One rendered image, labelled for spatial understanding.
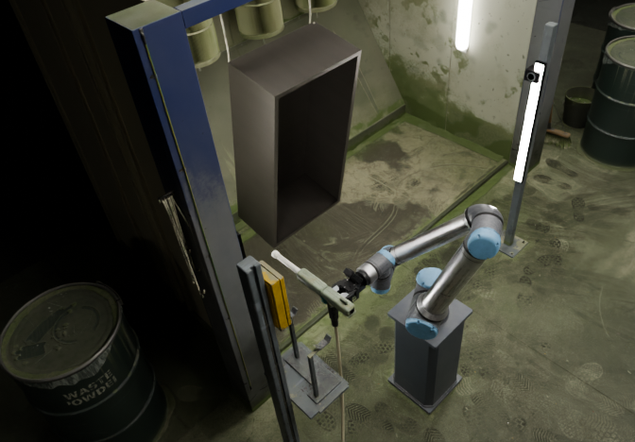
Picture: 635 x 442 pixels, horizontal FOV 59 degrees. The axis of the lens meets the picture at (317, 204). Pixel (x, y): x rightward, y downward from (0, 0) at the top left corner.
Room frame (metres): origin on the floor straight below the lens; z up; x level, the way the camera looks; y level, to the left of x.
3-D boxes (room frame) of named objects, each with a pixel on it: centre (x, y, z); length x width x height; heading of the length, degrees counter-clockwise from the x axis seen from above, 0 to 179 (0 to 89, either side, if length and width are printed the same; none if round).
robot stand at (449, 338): (1.74, -0.50, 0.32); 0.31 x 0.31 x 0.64; 39
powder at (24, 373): (1.70, 1.28, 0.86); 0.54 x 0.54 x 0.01
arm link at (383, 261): (1.66, -0.24, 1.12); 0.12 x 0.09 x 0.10; 129
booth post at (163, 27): (1.78, 0.49, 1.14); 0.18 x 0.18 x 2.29; 39
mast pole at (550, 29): (2.73, -1.32, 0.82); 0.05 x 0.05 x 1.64; 39
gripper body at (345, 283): (1.55, -0.11, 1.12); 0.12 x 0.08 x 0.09; 129
